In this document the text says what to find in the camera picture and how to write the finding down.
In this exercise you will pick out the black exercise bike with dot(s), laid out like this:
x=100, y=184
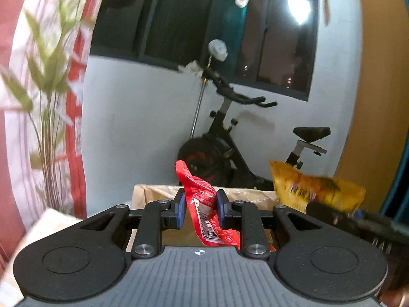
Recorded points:
x=223, y=153

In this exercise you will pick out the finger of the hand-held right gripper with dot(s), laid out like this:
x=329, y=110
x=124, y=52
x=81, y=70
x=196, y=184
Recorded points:
x=332, y=214

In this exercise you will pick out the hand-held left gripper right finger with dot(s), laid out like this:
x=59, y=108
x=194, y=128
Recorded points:
x=221, y=209

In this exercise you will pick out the wooden door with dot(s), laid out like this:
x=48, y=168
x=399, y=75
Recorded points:
x=377, y=80

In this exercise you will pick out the printed red white curtain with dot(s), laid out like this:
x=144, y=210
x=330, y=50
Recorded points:
x=44, y=102

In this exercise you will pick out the white crumpled plastic wrap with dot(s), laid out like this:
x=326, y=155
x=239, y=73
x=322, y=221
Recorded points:
x=218, y=49

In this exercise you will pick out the yellow snack packet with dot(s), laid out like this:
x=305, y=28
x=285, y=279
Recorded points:
x=306, y=188

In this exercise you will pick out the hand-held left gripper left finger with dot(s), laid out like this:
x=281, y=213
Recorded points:
x=181, y=208

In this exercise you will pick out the metal pole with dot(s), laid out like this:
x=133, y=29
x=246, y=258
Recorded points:
x=197, y=112

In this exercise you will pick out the dark window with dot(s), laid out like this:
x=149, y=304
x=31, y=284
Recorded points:
x=191, y=22

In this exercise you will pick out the red snack packet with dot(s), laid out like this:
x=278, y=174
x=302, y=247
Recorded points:
x=204, y=212

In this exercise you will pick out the taped cardboard box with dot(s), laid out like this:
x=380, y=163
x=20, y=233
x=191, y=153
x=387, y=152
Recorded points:
x=156, y=193

